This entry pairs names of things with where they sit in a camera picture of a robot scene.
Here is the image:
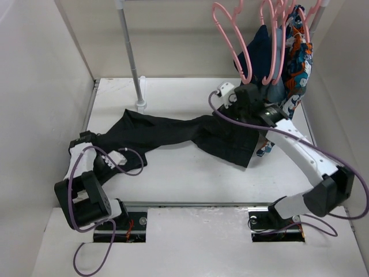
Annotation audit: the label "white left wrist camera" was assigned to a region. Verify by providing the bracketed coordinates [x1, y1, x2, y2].
[101, 151, 127, 169]

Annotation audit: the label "silver rack left pole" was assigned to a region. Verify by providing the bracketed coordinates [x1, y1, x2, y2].
[115, 0, 139, 87]

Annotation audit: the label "silver rack pole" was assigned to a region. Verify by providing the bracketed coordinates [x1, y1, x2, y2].
[307, 0, 330, 35]
[115, 0, 139, 87]

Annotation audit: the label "black trousers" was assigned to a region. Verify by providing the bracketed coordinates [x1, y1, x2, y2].
[93, 110, 259, 171]

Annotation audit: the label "grey blue hanging garment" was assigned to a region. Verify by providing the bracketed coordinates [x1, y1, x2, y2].
[261, 28, 285, 103]

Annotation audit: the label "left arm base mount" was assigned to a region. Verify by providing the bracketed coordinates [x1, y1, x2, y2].
[93, 209, 148, 243]

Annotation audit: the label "metal rail strip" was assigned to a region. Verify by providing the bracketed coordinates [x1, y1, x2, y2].
[124, 201, 271, 207]

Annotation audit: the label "silver rack right pole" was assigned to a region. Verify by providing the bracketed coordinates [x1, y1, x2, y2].
[307, 0, 330, 35]

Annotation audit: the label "patterned orange teal garment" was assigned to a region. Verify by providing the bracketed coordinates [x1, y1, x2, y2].
[255, 4, 314, 158]

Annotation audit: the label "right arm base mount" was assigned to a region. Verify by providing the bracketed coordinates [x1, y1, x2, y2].
[247, 210, 305, 242]

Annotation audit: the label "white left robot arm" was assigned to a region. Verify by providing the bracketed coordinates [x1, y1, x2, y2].
[54, 131, 129, 229]

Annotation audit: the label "navy blue hanging garment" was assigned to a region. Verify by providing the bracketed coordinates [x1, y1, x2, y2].
[247, 25, 272, 87]

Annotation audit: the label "pink hanger with navy garment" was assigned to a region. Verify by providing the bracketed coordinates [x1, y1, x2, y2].
[259, 1, 288, 85]

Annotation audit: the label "white rack left foot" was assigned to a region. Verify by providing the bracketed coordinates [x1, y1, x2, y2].
[135, 76, 147, 114]

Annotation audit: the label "empty pink hanger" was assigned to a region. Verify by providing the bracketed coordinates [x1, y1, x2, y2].
[212, 0, 254, 85]

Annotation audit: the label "pink hanger with patterned garment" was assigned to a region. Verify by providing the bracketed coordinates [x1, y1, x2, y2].
[287, 1, 314, 43]

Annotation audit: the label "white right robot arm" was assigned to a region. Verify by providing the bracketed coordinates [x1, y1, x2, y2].
[219, 83, 355, 227]

